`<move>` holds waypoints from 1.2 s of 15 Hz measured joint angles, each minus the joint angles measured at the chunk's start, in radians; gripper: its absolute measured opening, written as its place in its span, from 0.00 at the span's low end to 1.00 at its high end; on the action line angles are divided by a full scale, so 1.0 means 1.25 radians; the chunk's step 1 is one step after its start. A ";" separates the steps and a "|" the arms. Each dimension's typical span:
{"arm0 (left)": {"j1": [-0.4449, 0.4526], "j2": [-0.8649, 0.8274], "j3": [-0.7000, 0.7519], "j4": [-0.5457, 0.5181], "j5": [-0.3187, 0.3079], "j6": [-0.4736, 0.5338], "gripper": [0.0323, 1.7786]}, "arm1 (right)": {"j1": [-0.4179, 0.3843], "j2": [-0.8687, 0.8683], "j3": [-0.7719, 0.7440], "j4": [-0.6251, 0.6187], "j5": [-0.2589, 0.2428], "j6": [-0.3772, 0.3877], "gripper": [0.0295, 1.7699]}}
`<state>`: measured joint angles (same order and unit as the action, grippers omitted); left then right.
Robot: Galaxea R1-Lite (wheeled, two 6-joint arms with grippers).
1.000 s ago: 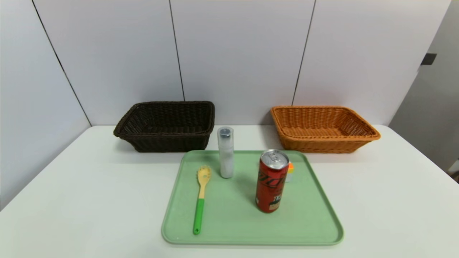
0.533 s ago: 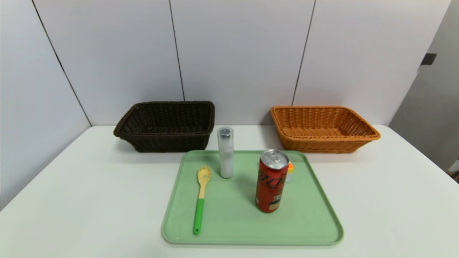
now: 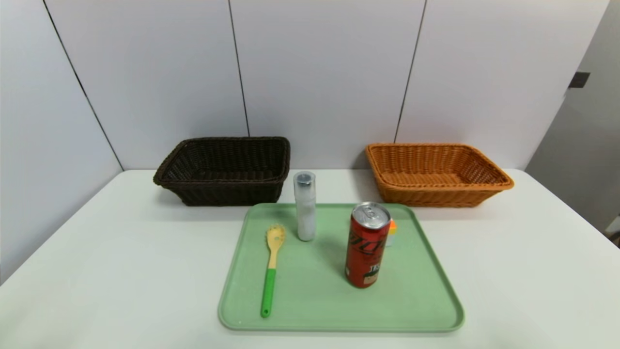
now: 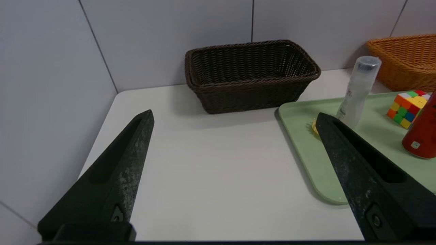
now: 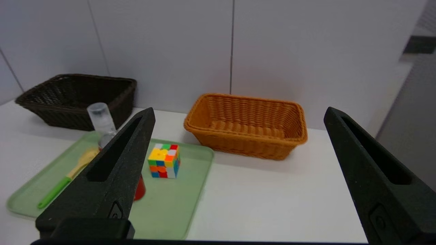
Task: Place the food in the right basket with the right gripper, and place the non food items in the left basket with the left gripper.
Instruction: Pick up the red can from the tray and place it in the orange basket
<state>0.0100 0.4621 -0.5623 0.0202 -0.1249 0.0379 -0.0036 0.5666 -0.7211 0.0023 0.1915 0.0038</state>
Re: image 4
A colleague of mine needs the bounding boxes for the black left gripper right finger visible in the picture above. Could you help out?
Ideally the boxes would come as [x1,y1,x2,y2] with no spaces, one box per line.
[316,112,436,241]

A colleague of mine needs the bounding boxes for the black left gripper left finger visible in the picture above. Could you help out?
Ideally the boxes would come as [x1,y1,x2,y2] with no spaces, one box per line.
[37,110,154,241]

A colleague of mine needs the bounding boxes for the red soda can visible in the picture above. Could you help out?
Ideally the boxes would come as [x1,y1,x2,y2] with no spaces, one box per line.
[402,91,436,159]

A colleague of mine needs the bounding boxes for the clear plastic tube bottle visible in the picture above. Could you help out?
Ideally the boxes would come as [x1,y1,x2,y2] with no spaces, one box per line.
[337,56,382,129]

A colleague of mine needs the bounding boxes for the orange wicker basket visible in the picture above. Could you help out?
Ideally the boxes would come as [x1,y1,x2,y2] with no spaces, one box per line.
[366,34,436,93]

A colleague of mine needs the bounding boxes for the dark brown wicker basket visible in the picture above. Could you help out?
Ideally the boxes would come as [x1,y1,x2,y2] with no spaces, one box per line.
[185,40,321,114]

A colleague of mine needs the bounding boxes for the light green plastic tray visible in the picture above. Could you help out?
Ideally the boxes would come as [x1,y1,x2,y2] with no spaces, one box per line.
[278,91,436,205]

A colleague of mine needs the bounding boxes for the multicoloured puzzle cube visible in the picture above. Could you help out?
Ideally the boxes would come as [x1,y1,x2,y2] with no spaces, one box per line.
[387,90,430,130]

